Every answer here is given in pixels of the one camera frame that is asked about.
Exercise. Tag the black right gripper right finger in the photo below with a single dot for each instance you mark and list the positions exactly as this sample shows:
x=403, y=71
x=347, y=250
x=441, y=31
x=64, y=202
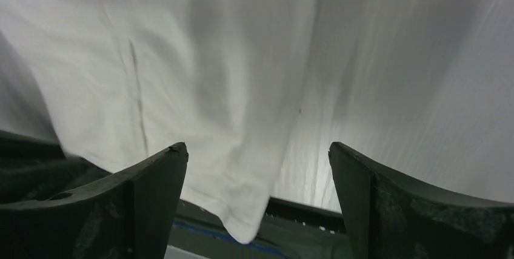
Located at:
x=389, y=214

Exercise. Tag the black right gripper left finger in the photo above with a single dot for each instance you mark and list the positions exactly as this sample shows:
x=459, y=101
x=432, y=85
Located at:
x=69, y=208

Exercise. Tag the white t shirt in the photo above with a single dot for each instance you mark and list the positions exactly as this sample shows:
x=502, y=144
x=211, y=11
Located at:
x=115, y=81

